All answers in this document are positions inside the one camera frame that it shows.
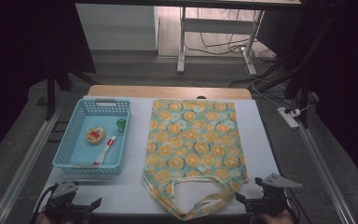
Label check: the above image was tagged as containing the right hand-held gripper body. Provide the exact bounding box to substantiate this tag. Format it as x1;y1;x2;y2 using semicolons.
255;173;303;217

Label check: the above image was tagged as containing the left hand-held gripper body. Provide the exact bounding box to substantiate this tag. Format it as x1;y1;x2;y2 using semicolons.
45;178;90;218

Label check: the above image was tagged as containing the blue plastic basket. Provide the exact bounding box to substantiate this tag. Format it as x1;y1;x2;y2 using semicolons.
51;98;132;175

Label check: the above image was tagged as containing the red and white toothpaste tube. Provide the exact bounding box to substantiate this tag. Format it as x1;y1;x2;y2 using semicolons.
92;135;117;166

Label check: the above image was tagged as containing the round orange tin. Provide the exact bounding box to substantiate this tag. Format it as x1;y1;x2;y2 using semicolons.
85;126;106;145

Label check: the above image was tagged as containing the orange slice print tote bag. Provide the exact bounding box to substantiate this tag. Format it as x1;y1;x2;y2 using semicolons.
143;98;250;221

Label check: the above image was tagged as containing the person's right hand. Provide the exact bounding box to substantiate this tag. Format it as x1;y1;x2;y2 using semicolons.
255;209;296;224

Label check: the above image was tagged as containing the person's left hand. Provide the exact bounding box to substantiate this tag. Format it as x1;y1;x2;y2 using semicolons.
34;210;88;224

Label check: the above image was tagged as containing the white table cover sheet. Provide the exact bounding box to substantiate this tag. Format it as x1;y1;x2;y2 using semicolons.
40;95;282;217

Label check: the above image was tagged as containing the white power strip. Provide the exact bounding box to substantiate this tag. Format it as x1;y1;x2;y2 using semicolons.
276;106;302;130

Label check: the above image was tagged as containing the small green bottle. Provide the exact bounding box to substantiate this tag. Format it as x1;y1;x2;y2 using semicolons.
116;118;128;133

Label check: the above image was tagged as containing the black metal stand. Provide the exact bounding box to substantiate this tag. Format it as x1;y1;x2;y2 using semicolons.
255;12;339;129
44;60;100;121

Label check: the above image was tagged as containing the black curtain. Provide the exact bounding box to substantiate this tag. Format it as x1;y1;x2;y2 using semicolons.
0;0;97;167
301;0;358;194

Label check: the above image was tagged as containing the white cabinet panel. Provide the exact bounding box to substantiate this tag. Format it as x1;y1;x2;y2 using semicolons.
75;3;160;51

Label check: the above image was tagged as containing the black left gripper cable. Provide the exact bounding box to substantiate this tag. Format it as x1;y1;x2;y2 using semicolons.
32;182;59;217

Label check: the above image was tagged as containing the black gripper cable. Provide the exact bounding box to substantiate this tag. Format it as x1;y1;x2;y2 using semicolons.
32;182;59;217
285;189;304;224

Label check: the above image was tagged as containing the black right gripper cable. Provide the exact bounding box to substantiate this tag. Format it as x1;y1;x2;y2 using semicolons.
285;189;304;224

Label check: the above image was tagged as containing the aluminium floor rail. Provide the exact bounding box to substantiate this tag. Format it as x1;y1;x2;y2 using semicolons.
296;123;357;224
0;105;63;224

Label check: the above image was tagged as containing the white cable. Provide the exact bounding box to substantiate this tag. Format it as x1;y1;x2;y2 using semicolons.
244;60;310;115

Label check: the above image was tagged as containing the black floor cable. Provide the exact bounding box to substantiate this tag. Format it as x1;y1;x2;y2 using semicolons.
227;63;282;89

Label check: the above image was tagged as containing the white metal desk frame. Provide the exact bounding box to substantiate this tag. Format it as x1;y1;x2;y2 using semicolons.
176;6;266;76

